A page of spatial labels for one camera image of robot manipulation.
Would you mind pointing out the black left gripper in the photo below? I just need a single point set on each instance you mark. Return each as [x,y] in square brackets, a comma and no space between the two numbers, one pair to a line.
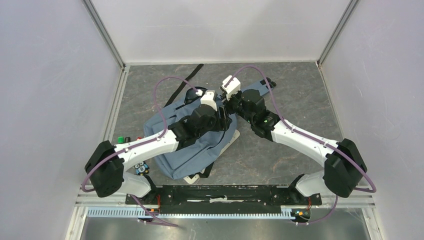
[223,123]

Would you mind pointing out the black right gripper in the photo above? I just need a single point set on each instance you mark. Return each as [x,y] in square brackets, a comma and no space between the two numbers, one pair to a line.
[227,103]

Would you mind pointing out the blue grey backpack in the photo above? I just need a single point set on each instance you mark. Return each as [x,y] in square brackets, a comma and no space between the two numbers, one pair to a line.
[199,155]

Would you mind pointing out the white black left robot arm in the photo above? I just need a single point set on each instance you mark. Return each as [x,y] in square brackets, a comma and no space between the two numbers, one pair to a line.
[106,169]

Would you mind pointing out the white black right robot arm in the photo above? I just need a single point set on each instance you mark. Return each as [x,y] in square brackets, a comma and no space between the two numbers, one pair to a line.
[343,166]

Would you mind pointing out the black white chessboard mat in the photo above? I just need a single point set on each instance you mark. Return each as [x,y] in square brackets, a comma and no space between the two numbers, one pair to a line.
[205,173]

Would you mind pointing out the blue owl toy figure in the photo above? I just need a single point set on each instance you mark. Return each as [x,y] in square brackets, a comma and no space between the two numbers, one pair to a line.
[141,169]

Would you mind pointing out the green cap marker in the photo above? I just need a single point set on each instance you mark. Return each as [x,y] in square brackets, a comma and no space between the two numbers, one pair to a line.
[120,140]

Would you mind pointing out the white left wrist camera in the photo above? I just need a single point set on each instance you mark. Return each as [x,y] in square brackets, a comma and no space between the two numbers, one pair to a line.
[207,97]

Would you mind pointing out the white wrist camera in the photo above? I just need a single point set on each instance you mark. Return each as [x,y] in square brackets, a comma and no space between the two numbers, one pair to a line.
[230,86]
[207,97]

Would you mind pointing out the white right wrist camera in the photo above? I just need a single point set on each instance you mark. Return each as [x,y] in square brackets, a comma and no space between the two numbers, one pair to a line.
[230,86]

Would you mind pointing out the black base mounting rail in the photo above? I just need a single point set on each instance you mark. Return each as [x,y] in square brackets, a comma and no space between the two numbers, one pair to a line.
[227,199]

